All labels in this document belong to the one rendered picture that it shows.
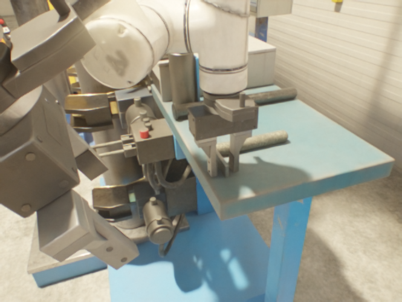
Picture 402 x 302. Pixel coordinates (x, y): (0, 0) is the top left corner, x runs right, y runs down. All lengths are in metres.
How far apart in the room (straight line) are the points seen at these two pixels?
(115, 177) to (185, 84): 0.86
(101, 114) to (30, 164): 1.04
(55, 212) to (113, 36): 0.22
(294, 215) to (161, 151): 0.43
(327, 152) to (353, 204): 1.61
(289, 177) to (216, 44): 0.32
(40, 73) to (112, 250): 0.16
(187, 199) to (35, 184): 1.29
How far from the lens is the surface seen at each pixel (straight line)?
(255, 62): 1.12
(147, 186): 1.50
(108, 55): 0.41
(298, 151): 0.78
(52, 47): 0.24
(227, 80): 0.55
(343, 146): 0.83
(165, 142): 0.95
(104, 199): 1.53
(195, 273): 1.68
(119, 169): 1.64
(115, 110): 1.34
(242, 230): 1.87
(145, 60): 0.41
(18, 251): 2.26
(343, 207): 2.33
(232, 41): 0.53
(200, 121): 0.58
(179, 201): 1.50
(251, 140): 0.75
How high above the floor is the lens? 1.47
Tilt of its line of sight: 32 degrees down
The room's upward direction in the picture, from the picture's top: 3 degrees counter-clockwise
